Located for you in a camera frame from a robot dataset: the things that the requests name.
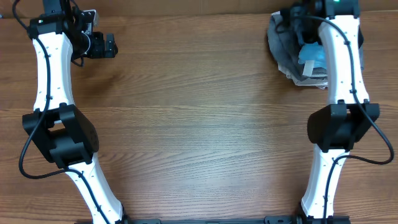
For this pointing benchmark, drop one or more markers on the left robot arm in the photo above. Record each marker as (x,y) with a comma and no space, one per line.
(60,131)

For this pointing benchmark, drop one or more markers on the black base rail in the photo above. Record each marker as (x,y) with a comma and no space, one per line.
(205,221)

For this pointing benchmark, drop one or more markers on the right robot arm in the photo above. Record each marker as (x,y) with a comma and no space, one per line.
(335,27)

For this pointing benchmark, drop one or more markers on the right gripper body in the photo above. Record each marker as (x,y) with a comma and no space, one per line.
(302,22)

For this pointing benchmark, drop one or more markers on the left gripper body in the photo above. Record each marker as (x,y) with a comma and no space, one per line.
(96,49)

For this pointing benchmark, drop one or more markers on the light blue folded shirt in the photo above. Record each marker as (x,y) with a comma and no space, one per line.
(312,57)

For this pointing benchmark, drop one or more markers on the grey folded garment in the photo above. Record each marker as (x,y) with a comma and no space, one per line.
(283,46)

